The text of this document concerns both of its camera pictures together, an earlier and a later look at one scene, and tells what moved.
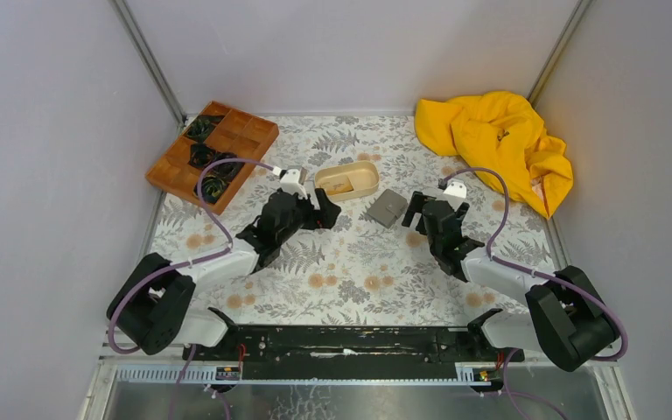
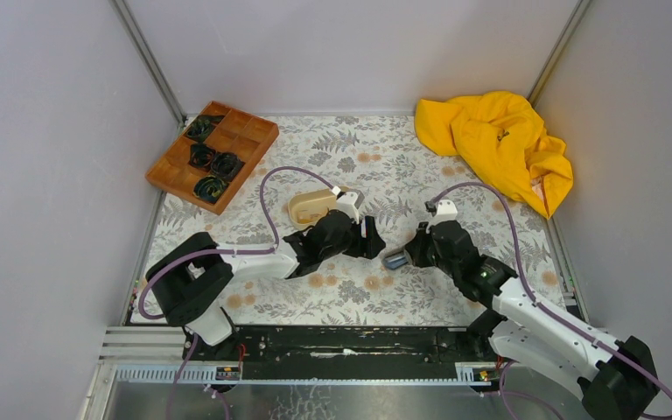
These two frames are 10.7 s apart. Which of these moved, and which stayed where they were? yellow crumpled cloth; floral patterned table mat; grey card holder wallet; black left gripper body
Moved: black left gripper body; grey card holder wallet
Stayed: yellow crumpled cloth; floral patterned table mat
